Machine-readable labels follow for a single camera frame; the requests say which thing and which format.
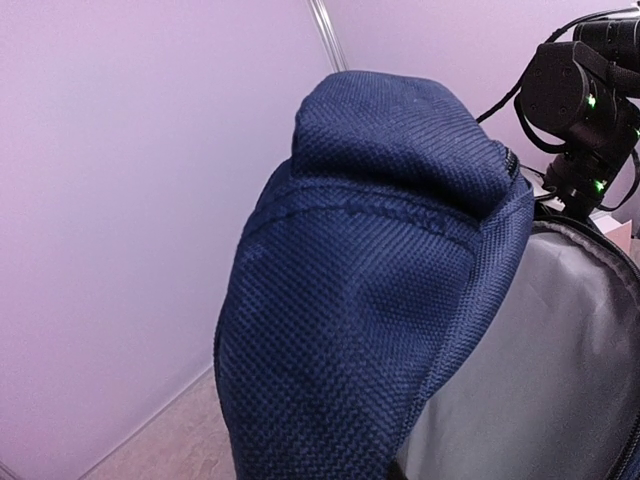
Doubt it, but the navy blue student backpack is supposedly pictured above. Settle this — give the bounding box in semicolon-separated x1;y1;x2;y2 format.
214;71;639;479

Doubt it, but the pink Warm Chord book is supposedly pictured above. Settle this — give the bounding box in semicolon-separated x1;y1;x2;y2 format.
594;213;632;253

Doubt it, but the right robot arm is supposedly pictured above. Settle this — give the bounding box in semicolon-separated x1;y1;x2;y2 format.
514;13;639;221

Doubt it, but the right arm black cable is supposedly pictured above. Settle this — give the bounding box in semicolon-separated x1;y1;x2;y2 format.
474;29;576;126

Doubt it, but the left aluminium frame post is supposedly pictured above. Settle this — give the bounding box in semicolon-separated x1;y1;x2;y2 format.
308;0;348;72

